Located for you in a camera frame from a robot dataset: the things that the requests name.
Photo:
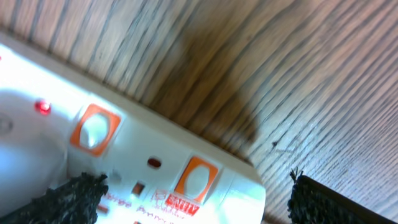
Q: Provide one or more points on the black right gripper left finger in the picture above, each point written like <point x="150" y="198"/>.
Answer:
<point x="75" y="202"/>

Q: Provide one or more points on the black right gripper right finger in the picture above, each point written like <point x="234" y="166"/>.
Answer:
<point x="313" y="202"/>

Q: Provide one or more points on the white charger plug adapter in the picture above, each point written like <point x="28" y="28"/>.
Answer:
<point x="33" y="147"/>

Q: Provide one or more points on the white power extension strip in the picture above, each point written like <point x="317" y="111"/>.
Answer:
<point x="157" y="172"/>

